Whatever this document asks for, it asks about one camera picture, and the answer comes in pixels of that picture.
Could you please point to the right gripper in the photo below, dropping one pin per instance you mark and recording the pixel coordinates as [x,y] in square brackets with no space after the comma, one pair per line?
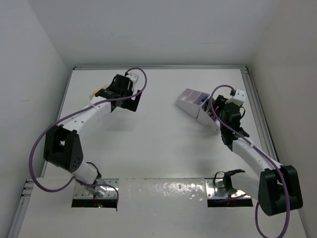
[220,101]

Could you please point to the large black-handled scissors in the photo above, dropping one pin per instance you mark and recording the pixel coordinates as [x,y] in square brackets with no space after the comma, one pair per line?
[207,107]

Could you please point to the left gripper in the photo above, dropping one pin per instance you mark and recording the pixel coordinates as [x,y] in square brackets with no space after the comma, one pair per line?
[130,103]

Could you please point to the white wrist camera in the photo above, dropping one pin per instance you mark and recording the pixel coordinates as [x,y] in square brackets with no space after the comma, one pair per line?
[133,77]
[238,97]

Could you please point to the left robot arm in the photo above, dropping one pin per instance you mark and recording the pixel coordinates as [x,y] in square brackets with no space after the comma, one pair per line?
[63,142]

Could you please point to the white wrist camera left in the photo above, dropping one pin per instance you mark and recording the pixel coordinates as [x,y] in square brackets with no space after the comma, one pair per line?
[133,77]

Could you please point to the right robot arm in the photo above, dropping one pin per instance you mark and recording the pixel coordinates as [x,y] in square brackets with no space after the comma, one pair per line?
[275,183]

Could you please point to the pink highlighter yellow-orange cap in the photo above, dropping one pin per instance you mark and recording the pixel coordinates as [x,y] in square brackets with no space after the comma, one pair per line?
[96,91]

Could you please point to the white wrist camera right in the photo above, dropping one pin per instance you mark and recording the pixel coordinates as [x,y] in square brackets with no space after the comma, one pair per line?
[238,97]

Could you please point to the white divided organizer left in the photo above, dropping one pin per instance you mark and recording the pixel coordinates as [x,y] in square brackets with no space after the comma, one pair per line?
[190,101]

